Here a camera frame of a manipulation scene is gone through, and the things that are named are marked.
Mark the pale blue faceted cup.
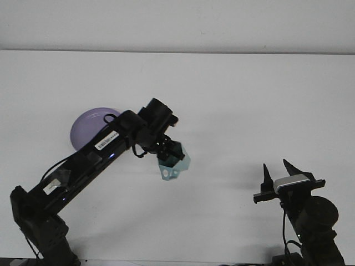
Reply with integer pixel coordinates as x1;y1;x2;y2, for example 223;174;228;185
156;141;192;181

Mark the pale purple round plate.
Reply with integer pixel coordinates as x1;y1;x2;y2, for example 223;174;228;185
69;106;123;152

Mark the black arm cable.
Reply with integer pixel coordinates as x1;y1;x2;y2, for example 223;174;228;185
281;204;302;266
40;112;117;184

